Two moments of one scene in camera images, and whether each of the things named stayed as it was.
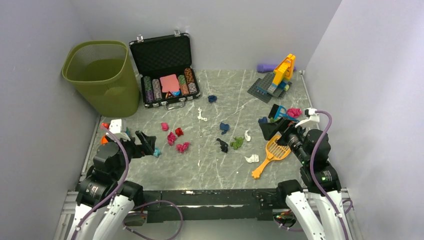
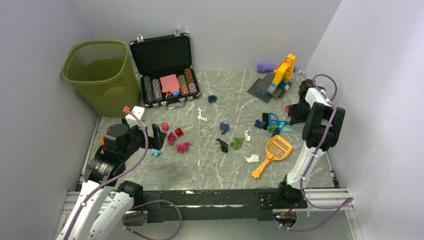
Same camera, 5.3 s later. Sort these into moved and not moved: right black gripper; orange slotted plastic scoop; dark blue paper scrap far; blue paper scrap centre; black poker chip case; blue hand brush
Moved: blue hand brush; right black gripper
Not moved: blue paper scrap centre; black poker chip case; dark blue paper scrap far; orange slotted plastic scoop
